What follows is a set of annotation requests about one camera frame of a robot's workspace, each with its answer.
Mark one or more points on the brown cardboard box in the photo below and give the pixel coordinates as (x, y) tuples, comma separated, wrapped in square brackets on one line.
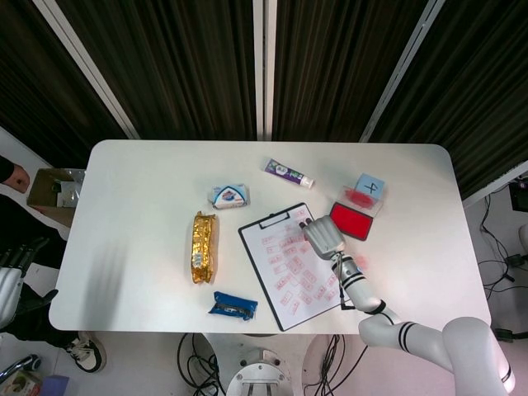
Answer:
[(41, 185)]

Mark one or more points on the purple block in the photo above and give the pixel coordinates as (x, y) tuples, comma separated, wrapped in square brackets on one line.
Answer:
[(55, 387)]

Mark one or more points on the white frame post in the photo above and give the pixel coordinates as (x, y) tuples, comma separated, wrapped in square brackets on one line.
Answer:
[(90, 66), (400, 70), (265, 70)]

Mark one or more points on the bystander bare hand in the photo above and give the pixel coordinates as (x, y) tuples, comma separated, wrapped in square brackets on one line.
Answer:
[(18, 178)]

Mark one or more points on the printed carton box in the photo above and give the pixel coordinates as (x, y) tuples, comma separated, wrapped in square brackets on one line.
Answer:
[(18, 383)]

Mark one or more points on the blue plastic packet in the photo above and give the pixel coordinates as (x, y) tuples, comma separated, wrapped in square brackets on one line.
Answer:
[(231, 306)]

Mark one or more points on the silver foil bags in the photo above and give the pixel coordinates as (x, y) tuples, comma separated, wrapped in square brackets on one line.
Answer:
[(68, 194)]

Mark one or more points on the blue card marked four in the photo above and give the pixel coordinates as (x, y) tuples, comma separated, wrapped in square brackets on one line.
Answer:
[(371, 185)]

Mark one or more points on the clear ink pad lid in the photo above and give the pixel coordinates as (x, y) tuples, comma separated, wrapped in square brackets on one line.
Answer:
[(363, 199)]

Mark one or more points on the black pleated curtain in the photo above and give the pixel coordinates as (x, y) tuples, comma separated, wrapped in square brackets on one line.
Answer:
[(482, 82), (330, 62), (177, 62), (33, 74)]

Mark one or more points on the black clipboard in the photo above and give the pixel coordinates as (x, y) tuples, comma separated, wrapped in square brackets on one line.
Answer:
[(273, 220)]

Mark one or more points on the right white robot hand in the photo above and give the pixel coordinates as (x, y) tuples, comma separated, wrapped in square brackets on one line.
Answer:
[(326, 237)]

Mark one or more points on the white table pedestal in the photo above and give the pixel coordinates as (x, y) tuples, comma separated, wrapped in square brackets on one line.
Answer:
[(309, 359)]

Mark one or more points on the gold foil snack package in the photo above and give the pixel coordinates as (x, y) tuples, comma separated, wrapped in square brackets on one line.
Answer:
[(204, 247)]

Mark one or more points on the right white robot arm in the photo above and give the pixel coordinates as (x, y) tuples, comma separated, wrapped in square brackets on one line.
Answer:
[(359, 288)]

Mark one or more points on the black box with green light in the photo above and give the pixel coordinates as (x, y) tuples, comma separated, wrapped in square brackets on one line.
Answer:
[(519, 197)]

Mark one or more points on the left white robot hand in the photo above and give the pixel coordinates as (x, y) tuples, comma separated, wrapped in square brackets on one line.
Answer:
[(9, 293)]

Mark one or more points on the white frame rail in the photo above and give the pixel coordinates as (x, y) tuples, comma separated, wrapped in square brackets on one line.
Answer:
[(495, 183)]

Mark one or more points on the purple toothpaste tube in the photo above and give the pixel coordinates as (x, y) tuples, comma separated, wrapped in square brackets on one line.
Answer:
[(282, 170)]

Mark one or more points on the black white sneaker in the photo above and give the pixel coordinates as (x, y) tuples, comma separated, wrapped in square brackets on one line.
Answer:
[(86, 352)]

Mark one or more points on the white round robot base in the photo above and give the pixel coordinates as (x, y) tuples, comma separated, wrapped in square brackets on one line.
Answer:
[(262, 379)]

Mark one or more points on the small black power adapter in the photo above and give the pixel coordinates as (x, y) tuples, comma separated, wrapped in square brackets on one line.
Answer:
[(513, 260)]

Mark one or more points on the silver bar with black grip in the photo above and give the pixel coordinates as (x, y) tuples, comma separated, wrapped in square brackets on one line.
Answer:
[(29, 361)]

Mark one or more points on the red ink pad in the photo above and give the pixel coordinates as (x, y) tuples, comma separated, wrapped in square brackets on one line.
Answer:
[(350, 220)]

